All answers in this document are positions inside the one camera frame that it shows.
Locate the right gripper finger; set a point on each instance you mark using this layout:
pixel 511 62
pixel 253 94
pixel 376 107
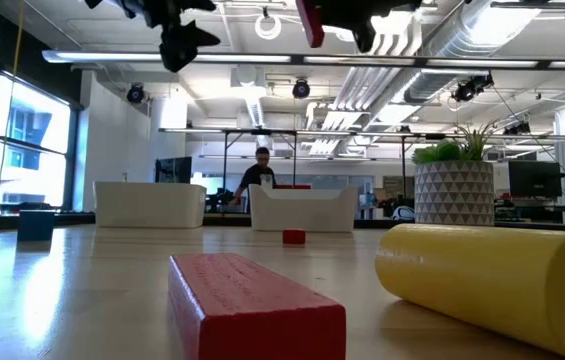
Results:
pixel 366 37

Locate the long overhead light bar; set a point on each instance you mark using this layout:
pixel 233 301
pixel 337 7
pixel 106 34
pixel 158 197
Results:
pixel 234 58

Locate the black ceiling spotlight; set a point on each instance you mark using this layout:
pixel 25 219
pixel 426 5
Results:
pixel 135 93
pixel 301 89

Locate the black ceiling track light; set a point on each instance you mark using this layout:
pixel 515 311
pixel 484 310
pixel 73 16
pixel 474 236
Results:
pixel 472 87

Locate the black monitor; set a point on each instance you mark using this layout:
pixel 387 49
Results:
pixel 534 179
pixel 173 170

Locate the green succulent plant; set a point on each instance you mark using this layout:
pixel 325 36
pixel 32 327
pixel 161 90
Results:
pixel 437 152

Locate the person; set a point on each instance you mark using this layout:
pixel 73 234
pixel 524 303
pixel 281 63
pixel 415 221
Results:
pixel 258 175

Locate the spiky air plant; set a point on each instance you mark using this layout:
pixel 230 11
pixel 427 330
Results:
pixel 474 145

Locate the white straight-rimmed plastic bin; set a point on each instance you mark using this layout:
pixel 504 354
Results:
pixel 149 205

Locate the triangle-patterned plant pot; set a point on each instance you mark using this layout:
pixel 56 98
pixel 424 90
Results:
pixel 454 192

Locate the soccer ball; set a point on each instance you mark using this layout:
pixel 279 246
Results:
pixel 403 213

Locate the white curved-rim plastic bin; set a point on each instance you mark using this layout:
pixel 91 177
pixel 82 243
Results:
pixel 302 210

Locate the small blue cube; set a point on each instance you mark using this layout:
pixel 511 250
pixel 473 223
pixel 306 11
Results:
pixel 36 226

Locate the long red rectangular block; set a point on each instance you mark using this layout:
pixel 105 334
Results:
pixel 242 300

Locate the yellow cylinder block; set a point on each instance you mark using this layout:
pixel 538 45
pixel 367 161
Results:
pixel 487 280

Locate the silver ceiling duct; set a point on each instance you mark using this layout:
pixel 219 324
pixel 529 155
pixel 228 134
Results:
pixel 462 45

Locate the black background rig frame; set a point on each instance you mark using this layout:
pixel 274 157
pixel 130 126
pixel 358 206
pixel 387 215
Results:
pixel 225 165

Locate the black aluminium table frame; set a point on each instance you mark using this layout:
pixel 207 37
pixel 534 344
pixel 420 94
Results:
pixel 227 220

